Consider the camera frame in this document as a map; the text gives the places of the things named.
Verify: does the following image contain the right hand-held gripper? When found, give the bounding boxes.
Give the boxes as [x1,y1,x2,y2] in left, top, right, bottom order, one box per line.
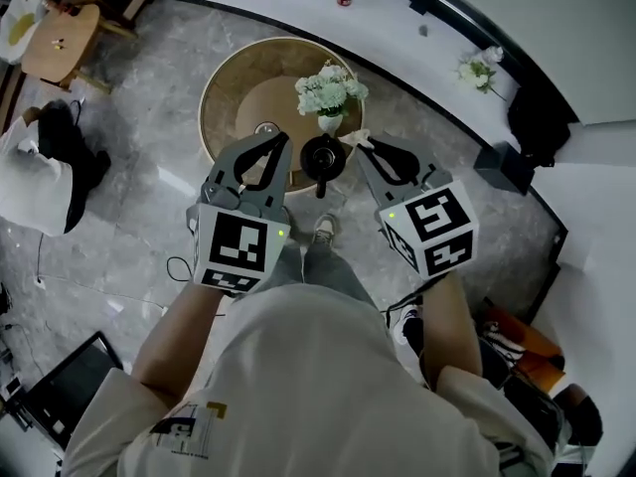
[354,133,481,281]

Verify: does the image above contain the black teapot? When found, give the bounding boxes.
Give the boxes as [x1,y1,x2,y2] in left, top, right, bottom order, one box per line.
[298,132,348,200]

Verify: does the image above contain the person's left forearm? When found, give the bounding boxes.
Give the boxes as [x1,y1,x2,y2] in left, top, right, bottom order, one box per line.
[130,279,226,402]

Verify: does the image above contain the person's cream printed shirt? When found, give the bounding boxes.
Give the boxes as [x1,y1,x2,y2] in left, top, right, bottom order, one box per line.
[61,282,558,477]

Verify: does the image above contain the black cable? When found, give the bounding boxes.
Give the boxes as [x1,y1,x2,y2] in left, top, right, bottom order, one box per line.
[165,254,196,286]

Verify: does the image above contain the white flower bouquet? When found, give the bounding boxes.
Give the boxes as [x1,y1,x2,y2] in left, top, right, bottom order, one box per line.
[294,60,371,119]

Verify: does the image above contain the person's gray trousers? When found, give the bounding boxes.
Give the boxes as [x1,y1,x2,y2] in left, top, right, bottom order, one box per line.
[267,241,380,313]

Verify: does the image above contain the striped knitted cloth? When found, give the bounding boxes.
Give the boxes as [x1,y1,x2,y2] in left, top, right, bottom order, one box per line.
[478,319,527,368]

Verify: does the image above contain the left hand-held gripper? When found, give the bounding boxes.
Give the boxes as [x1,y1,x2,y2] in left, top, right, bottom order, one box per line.
[185,132,295,298]

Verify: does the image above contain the white sneaker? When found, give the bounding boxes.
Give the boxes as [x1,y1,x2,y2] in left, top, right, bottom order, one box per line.
[391,302,425,363]

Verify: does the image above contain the person's right sneaker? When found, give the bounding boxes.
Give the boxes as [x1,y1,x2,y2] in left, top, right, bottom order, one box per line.
[309,213,343,248]

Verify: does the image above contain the black bag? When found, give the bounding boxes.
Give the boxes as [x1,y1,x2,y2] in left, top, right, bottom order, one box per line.
[505,83,573,169]

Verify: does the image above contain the orange bag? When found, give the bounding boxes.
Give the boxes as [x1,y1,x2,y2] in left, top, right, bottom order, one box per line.
[483,304,568,398]

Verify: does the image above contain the person's right forearm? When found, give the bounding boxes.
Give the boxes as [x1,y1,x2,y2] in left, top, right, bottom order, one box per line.
[418,269,486,393]

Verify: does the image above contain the black laptop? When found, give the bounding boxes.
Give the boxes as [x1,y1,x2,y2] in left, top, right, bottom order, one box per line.
[23,329,125,452]

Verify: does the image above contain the wooden chair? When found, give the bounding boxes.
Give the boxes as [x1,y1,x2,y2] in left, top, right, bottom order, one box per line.
[74,0,151,40]

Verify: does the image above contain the low wooden table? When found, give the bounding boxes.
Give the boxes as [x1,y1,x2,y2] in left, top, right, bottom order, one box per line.
[21,2,101,89]

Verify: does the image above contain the dark round stool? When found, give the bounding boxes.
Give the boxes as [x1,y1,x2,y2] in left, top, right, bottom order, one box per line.
[553,382,606,447]

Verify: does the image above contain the round wooden side table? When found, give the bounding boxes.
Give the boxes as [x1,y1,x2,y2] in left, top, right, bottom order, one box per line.
[198,36,368,199]

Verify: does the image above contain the loose white flower sprig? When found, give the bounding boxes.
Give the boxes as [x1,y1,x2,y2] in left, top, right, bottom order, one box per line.
[454,45,509,102]

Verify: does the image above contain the black box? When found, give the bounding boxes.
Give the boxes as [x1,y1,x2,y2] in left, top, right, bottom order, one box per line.
[473,140,537,197]

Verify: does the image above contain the small white vase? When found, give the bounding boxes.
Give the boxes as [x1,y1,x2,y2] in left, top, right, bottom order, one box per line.
[317,111,345,137]

